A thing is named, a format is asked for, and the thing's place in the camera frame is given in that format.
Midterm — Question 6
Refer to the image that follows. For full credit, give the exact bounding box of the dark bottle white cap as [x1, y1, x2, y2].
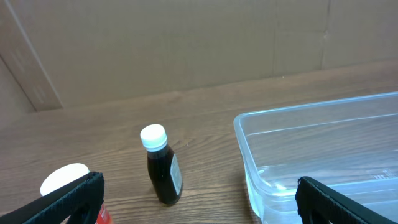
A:
[140, 124, 183, 205]

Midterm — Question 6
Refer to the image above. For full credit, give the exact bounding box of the clear plastic container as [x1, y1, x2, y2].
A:
[234, 92, 397, 223]

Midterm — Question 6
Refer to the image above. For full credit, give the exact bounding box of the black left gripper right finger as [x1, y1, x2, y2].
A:
[295, 176, 397, 224]

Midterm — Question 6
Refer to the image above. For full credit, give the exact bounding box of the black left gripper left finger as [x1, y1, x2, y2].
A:
[1, 172, 104, 224]

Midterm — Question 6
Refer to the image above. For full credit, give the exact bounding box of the red bottle white cap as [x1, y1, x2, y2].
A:
[40, 163, 114, 224]

